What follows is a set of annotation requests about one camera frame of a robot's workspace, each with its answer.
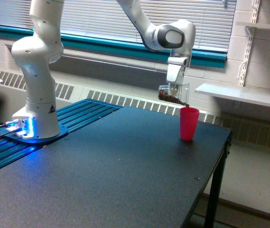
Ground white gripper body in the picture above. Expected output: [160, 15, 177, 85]
[167, 57, 190, 85]

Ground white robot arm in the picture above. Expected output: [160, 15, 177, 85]
[7, 0, 196, 143]

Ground pink plastic cup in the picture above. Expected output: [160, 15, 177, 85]
[180, 107, 199, 141]

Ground blue slotted aluminium base plate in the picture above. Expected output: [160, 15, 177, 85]
[0, 99, 122, 169]

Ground white radiator vent cover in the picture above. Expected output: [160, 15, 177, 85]
[0, 70, 270, 147]

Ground white wall shelf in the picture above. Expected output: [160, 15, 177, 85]
[236, 22, 270, 30]
[195, 83, 270, 107]

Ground white window blinds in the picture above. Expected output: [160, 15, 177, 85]
[0, 0, 236, 52]

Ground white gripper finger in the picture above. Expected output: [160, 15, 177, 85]
[168, 83, 178, 95]

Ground white lower wall shelf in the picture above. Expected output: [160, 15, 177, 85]
[195, 83, 270, 107]

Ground black table leg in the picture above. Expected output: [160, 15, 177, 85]
[204, 131, 233, 228]

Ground brown granules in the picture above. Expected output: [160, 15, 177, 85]
[158, 90, 189, 107]

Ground white shelf bracket rail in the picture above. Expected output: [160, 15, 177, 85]
[238, 0, 260, 87]

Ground white upper wall shelf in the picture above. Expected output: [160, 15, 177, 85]
[236, 22, 270, 30]

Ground clear plastic cup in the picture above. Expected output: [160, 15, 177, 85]
[158, 84, 190, 107]

